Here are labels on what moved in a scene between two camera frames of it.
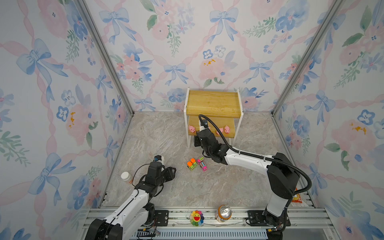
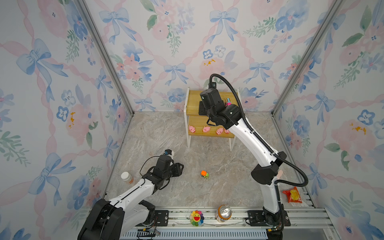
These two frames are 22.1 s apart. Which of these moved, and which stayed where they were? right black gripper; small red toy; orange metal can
Moved: right black gripper
Stayed: orange metal can; small red toy
